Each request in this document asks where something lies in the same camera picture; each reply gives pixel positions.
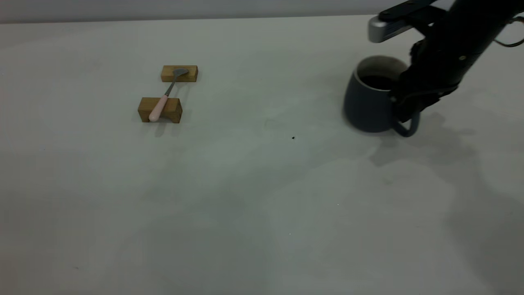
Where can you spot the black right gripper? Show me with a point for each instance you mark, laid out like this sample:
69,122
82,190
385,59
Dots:
436,67

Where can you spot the dark grey ceramic mug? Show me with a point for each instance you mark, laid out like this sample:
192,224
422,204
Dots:
364,108

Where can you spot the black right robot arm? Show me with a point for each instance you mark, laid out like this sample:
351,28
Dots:
479,20

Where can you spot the arched wooden block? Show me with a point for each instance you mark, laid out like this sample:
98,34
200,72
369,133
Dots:
175,108

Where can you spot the flat wooden block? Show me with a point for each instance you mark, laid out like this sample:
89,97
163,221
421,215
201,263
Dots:
168,75

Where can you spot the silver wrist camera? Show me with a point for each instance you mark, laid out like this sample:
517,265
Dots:
387,28

